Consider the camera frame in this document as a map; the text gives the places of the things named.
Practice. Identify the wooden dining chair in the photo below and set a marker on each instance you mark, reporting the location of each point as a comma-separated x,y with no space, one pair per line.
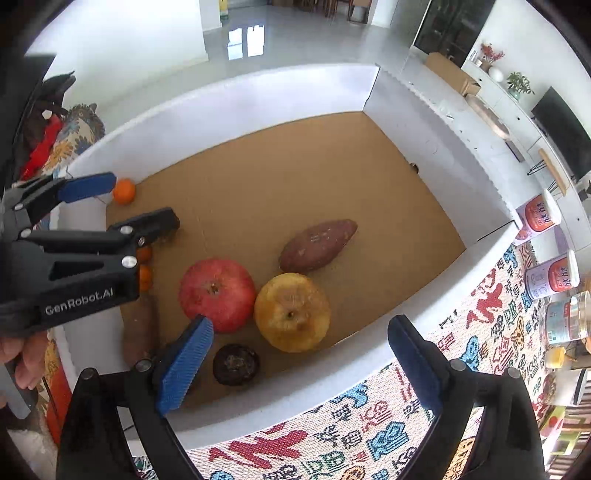
341,5

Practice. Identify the colourful snack packet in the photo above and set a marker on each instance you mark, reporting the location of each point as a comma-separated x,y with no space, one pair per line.
554,422

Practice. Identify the dark mangosteen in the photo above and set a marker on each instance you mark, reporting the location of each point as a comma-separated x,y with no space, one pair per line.
235,364

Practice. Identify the printed cushion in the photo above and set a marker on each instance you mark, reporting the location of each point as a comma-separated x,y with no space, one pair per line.
76,134

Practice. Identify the brown cardboard box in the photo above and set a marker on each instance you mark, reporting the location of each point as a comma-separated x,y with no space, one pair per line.
455,74

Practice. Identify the red apple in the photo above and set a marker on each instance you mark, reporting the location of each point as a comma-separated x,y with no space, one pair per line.
217,295

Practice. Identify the leafy potted plant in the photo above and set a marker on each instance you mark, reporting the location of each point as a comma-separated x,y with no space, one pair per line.
519,85

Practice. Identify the red label can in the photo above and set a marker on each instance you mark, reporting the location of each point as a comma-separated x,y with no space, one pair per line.
551,275
538,218

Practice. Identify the wooden stool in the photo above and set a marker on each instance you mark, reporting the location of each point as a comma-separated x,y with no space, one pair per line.
549,168

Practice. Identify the brown sweet potato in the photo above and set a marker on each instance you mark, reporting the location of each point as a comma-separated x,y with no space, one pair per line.
318,244
141,330

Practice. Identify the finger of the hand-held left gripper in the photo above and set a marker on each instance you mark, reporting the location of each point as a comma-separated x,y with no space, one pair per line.
87,187
147,226

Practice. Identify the white television cabinet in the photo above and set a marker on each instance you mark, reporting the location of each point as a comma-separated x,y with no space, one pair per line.
503,99

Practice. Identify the yellow cap small bottle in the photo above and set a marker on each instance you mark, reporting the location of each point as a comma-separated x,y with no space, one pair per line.
554,357

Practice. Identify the blue label glass jar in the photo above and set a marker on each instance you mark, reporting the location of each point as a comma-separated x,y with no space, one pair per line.
567,318

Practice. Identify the black lid white jar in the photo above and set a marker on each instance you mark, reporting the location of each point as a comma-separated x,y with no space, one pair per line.
577,387

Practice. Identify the black glass cabinet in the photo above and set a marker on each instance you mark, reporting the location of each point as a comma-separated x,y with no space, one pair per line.
450,27

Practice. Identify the white cardboard box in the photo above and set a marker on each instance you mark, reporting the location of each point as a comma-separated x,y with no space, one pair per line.
277,184

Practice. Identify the red cloth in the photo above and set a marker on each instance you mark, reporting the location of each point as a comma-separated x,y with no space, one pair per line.
39,152

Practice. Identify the person's left hand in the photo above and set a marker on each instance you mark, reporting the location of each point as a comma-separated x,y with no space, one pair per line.
27,360

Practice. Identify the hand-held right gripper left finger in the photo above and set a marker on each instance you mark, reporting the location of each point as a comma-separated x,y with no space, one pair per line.
187,364

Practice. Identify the orange tangerine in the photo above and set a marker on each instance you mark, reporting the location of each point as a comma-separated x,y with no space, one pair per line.
124,191

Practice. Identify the printed woven tablecloth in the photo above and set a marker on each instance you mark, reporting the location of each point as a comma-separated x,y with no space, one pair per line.
369,429

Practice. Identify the yellow apple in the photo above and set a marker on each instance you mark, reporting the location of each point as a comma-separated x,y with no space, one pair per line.
292,311

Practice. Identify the black television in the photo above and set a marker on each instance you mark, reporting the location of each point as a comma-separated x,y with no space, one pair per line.
563,134

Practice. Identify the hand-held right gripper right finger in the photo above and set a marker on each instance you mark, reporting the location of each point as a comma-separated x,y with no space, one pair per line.
415,364

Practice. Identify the dark red round fruit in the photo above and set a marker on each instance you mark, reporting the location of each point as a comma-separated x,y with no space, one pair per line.
146,278

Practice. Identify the red flowers in vase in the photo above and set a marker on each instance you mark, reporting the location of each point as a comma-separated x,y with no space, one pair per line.
490,53

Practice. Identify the white round vase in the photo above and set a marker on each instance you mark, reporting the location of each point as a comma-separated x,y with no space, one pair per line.
495,73

